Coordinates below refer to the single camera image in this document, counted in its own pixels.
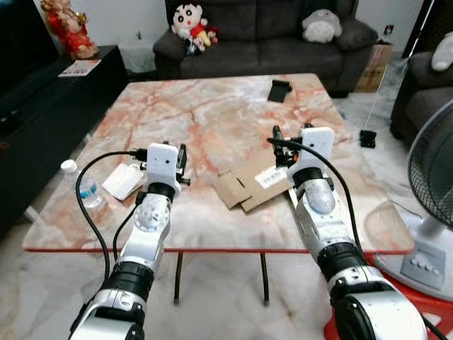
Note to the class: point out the black low tv console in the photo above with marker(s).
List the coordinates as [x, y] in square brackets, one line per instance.
[49, 127]

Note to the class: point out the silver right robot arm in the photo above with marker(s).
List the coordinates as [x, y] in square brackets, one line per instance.
[325, 227]

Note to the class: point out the dark grey sofa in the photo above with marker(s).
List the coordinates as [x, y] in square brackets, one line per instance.
[262, 49]

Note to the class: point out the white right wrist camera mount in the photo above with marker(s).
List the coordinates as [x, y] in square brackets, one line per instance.
[317, 145]

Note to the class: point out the printed paper leaflet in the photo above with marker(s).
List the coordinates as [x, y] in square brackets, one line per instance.
[79, 68]

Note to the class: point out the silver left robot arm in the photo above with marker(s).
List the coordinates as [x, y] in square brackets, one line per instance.
[145, 234]

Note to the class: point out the black television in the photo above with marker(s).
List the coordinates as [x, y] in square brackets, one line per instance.
[25, 42]

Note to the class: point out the red and gold figurine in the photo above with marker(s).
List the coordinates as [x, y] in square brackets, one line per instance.
[71, 32]

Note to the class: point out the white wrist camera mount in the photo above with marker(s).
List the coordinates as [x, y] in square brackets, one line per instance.
[161, 164]
[317, 145]

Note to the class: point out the white plush toy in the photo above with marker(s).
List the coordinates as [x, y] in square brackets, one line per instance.
[443, 53]

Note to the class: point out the black floor stand with rod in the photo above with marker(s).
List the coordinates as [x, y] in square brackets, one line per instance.
[368, 139]

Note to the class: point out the grey round plush toy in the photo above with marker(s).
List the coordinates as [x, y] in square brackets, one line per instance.
[322, 27]

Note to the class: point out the brown cardboard carton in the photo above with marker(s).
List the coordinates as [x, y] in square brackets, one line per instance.
[374, 67]

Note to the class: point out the white standing fan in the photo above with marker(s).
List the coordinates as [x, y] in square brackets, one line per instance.
[428, 234]

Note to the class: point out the white paper packet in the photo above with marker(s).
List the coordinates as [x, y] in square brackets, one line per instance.
[124, 181]

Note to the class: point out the brown cardboard box with label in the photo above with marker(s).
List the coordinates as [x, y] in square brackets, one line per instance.
[244, 188]

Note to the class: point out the dark grey armchair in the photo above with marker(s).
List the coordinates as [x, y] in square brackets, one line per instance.
[417, 99]

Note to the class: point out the red plastic stool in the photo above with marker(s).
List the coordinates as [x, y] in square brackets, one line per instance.
[417, 312]

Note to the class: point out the clear plastic water bottle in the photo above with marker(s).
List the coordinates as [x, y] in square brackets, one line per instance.
[88, 190]

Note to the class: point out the cartoon boy plush doll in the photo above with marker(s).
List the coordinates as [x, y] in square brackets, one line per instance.
[191, 25]

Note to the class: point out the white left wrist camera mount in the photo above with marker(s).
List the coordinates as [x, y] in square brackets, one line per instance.
[161, 164]

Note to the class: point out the pink marble table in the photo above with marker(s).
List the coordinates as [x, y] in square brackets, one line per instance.
[212, 127]

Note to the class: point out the small black phone stand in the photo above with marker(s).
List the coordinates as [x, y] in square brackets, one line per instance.
[279, 91]

